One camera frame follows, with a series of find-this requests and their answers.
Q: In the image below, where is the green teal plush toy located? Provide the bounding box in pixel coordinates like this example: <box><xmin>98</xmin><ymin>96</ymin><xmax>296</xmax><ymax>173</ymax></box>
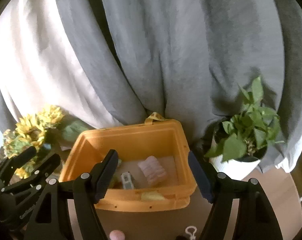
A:
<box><xmin>108</xmin><ymin>159</ymin><xmax>137</xmax><ymax>190</ymax></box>

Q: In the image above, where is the lilac fluffy headband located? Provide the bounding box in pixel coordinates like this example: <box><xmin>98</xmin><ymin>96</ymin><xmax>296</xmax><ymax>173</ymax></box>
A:
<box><xmin>137</xmin><ymin>156</ymin><xmax>168</xmax><ymax>186</ymax></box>

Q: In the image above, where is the pink egg-shaped sponge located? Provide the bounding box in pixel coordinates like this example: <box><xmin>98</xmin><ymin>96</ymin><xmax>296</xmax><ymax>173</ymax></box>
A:
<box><xmin>109</xmin><ymin>230</ymin><xmax>126</xmax><ymax>240</ymax></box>

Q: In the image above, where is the white ribbed plant pot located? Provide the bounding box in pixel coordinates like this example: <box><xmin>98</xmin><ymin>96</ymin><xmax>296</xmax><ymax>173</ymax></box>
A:
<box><xmin>208</xmin><ymin>129</ymin><xmax>268</xmax><ymax>181</ymax></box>

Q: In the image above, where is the Mickey Mouse plush toy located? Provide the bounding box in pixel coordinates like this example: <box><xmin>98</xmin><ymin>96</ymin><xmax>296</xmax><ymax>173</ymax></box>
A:
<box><xmin>175</xmin><ymin>225</ymin><xmax>197</xmax><ymax>240</ymax></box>

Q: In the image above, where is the yellow artificial sunflower bouquet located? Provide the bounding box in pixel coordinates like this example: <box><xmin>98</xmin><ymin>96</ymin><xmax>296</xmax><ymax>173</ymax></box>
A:
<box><xmin>3</xmin><ymin>105</ymin><xmax>93</xmax><ymax>179</ymax></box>

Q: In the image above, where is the orange plastic storage crate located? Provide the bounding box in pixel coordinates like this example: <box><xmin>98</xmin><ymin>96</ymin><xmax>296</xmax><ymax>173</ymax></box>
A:
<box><xmin>59</xmin><ymin>114</ymin><xmax>196</xmax><ymax>212</ymax></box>

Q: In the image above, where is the green leafy potted plant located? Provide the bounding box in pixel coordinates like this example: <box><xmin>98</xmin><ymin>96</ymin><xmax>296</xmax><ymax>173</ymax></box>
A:
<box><xmin>204</xmin><ymin>76</ymin><xmax>284</xmax><ymax>163</ymax></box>

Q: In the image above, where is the white sheer curtain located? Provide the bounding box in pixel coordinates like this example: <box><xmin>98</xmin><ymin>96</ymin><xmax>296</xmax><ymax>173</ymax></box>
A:
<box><xmin>0</xmin><ymin>0</ymin><xmax>118</xmax><ymax>128</ymax></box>

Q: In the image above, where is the grey curtain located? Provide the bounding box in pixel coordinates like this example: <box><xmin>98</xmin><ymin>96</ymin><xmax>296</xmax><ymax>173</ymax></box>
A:
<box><xmin>0</xmin><ymin>0</ymin><xmax>302</xmax><ymax>172</ymax></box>

